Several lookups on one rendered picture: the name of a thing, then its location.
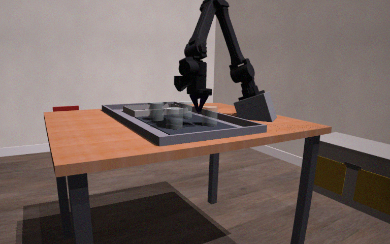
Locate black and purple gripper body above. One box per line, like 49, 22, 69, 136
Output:
187, 75, 212, 96

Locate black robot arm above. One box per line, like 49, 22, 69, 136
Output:
174, 0, 265, 101

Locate white shallow rectangular tray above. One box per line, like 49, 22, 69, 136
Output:
123, 103, 179, 117

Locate clear glass cylinder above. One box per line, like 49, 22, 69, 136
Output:
179, 101, 192, 119
150, 102, 164, 121
202, 106, 218, 127
167, 107, 183, 130

